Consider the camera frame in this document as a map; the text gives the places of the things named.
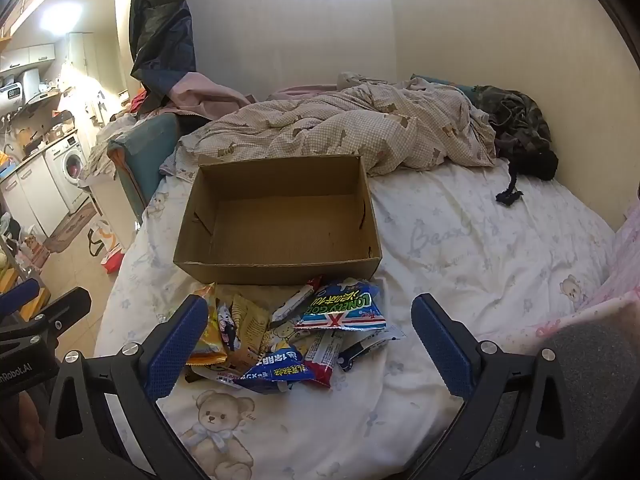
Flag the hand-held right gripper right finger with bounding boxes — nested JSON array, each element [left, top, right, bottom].
[[411, 292, 597, 480]]

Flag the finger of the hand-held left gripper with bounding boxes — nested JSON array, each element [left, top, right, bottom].
[[0, 279, 42, 319], [27, 287, 93, 342]]

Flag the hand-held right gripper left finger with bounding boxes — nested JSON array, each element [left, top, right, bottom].
[[42, 294, 211, 480]]

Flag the orange snack packet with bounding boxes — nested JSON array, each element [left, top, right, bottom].
[[186, 284, 228, 367]]

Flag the gold snack packet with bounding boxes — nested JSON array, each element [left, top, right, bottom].
[[231, 294, 273, 376]]

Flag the white and dark snack packet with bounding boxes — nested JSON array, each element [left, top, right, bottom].
[[337, 325, 407, 372]]

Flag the blue and yellow snack packet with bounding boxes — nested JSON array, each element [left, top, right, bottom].
[[232, 345, 316, 393]]

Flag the large blue green snack packet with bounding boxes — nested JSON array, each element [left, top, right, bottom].
[[295, 277, 388, 331]]

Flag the white and brown snack packet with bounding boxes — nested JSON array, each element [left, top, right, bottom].
[[270, 277, 323, 323]]

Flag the cardboard box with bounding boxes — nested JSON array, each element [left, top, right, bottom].
[[172, 152, 383, 286]]

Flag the pink and yellow snack packet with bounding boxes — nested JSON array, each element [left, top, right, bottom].
[[185, 365, 246, 389]]

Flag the black and white snack packet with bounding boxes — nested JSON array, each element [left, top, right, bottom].
[[216, 301, 242, 351]]

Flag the patterned floor rug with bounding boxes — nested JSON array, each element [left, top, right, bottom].
[[42, 202, 98, 256]]

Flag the white and red shopping bag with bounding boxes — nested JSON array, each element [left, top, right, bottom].
[[89, 220, 126, 273]]

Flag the white teddy-print bed sheet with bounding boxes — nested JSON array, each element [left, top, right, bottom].
[[95, 160, 618, 480]]

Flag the white floor cabinet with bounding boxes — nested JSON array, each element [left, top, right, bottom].
[[0, 160, 66, 241]]

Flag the red and white snack bar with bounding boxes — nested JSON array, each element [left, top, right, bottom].
[[300, 332, 346, 388]]

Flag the white washing machine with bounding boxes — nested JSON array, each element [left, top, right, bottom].
[[45, 135, 91, 213]]

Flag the person's right grey trouser leg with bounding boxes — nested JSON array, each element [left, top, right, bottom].
[[545, 320, 640, 480]]

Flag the pile of clothes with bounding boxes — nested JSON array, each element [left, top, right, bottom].
[[82, 115, 138, 186]]

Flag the pink blanket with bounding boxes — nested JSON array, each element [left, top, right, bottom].
[[475, 215, 640, 356]]

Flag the white water heater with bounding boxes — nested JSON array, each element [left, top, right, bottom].
[[0, 67, 41, 111]]

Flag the black cloth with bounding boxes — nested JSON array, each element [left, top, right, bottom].
[[495, 147, 559, 208]]

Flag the checked bear-print quilt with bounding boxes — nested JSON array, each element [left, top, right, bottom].
[[177, 72, 498, 178]]

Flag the camouflage cloth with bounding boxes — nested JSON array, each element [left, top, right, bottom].
[[472, 85, 553, 158]]

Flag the pink cloth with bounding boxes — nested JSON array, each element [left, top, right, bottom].
[[167, 72, 256, 121]]

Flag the teal cloth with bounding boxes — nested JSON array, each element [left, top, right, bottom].
[[410, 74, 476, 97]]

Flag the dark hanging garment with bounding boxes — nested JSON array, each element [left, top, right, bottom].
[[129, 0, 197, 103]]

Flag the white wall cabinets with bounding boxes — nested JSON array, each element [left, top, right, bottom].
[[0, 42, 56, 73]]

